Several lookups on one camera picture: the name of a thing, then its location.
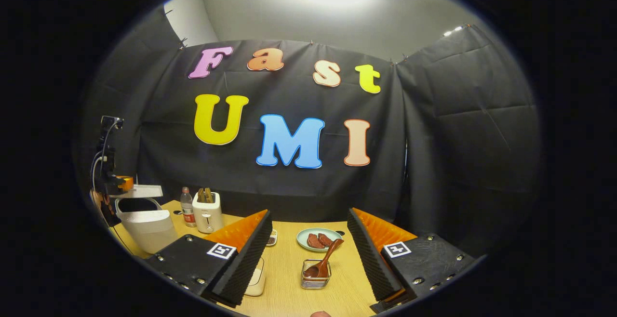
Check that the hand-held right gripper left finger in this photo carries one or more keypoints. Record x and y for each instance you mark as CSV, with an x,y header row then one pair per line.
x,y
229,278

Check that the brown wooden spoon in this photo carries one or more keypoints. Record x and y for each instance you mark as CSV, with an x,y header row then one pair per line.
x,y
325,261

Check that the clear water bottle red label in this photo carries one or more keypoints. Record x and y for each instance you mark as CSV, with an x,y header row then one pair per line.
x,y
188,211

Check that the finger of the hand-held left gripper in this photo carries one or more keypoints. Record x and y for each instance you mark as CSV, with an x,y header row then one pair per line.
x,y
125,183

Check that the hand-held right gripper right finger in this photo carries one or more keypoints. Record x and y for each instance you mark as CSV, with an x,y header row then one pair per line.
x,y
376,269

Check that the brown bread slice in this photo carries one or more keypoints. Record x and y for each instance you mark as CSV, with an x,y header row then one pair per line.
x,y
210,195
201,195

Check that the small ceiling light panel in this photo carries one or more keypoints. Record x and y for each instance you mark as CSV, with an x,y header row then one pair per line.
x,y
455,31

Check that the black backdrop cloth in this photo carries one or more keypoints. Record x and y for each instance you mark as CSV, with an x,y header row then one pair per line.
x,y
458,138

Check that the clear rice container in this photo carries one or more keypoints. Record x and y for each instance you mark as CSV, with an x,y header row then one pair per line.
x,y
256,281

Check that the red meat piece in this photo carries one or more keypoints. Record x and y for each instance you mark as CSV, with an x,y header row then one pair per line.
x,y
327,239
314,241

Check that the white rice cooker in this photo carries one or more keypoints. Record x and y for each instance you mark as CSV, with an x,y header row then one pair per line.
x,y
149,230

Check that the white toaster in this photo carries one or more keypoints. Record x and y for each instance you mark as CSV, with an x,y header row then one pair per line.
x,y
208,216

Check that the pale green plate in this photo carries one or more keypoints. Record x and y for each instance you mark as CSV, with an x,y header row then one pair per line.
x,y
303,241

